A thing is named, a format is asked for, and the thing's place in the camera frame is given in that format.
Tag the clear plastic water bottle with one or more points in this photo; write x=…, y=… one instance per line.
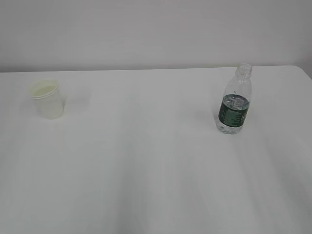
x=236, y=101

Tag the white paper cup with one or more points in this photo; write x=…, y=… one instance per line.
x=47, y=98

